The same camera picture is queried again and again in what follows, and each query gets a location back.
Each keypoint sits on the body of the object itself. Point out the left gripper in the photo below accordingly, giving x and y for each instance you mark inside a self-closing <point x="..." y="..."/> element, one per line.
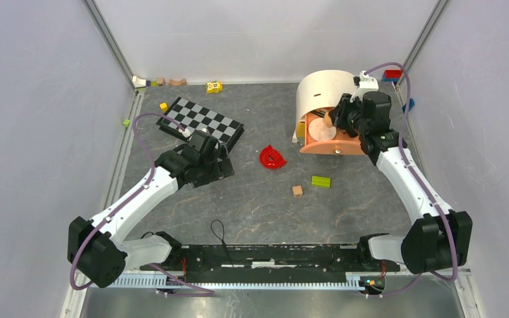
<point x="225" y="168"/>

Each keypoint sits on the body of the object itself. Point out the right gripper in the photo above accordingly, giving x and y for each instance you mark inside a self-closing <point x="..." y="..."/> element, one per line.
<point x="338" y="114"/>

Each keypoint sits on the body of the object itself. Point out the round pink powder compact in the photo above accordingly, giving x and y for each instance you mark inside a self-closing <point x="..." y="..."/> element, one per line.
<point x="319" y="131"/>

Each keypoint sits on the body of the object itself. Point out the round drawer organizer box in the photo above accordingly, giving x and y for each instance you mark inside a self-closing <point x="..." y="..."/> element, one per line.
<point x="322" y="91"/>

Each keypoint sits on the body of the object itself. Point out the red plastic arch toy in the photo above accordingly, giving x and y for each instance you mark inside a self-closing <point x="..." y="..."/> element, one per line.
<point x="271" y="159"/>

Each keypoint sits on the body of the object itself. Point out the orange makeup sponge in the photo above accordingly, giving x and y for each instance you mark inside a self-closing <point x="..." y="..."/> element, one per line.
<point x="328" y="119"/>

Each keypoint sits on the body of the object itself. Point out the black makeup brush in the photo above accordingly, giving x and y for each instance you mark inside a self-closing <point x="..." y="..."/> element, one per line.
<point x="320" y="114"/>

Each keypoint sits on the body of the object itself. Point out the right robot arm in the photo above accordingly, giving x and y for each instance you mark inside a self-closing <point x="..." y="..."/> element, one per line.
<point x="438" y="240"/>

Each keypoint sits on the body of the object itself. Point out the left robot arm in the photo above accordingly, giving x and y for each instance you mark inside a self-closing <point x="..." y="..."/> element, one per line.
<point x="98" y="247"/>

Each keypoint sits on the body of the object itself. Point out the black white chessboard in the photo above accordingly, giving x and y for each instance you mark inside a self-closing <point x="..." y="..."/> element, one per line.
<point x="193" y="116"/>

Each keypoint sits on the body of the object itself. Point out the red blue blocks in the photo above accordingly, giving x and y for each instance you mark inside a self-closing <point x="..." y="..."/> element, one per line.
<point x="392" y="75"/>

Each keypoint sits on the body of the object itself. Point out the green lego brick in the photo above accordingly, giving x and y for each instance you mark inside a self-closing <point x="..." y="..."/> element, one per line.
<point x="320" y="181"/>

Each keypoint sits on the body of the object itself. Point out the small wooden cube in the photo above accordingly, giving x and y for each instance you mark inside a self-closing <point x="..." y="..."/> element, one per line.
<point x="297" y="191"/>

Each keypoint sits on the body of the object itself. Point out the yellow toy block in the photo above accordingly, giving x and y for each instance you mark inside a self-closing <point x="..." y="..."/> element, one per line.
<point x="213" y="87"/>

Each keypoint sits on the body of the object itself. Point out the yellow cube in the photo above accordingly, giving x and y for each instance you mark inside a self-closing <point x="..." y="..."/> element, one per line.
<point x="163" y="107"/>

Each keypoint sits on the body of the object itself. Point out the wooden arch block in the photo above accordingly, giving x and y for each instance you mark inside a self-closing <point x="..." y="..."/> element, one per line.
<point x="177" y="82"/>

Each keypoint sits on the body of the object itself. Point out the blue block by wall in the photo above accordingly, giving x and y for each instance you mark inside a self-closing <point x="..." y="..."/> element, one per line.
<point x="408" y="106"/>

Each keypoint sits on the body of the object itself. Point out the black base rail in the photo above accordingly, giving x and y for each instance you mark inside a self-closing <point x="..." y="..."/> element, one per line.
<point x="271" y="263"/>

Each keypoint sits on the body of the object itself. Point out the white corner bracket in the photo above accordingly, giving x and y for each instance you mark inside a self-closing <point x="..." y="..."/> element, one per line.
<point x="139" y="82"/>

